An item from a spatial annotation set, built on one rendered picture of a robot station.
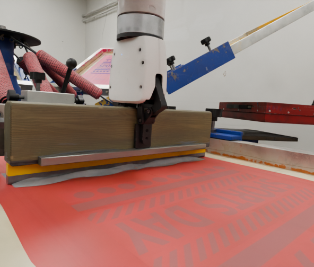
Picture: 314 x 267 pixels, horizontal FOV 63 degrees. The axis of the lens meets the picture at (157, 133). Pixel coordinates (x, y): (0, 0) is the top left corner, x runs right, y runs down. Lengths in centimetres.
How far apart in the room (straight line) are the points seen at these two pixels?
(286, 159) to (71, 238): 43
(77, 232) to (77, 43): 494
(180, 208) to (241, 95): 236
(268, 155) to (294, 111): 77
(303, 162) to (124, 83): 35
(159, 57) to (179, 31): 286
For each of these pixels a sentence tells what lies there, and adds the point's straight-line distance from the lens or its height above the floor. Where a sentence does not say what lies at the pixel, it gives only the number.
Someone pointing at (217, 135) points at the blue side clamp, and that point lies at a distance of 62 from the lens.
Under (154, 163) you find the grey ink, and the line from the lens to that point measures 45.
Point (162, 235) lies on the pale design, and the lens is 23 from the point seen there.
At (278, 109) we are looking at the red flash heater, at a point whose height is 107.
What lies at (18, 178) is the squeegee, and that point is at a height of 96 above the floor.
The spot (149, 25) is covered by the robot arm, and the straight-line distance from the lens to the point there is 41.
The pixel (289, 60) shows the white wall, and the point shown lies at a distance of 247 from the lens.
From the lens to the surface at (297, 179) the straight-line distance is 48.
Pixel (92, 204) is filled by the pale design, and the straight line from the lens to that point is 28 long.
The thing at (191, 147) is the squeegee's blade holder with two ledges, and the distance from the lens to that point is 50.
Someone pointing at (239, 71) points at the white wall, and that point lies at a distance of 265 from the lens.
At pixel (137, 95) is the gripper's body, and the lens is 38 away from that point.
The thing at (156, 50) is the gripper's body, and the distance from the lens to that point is 40.
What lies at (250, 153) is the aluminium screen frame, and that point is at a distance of 58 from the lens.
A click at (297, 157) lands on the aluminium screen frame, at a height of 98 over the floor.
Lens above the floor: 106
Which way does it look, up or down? 6 degrees down
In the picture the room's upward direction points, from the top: 4 degrees clockwise
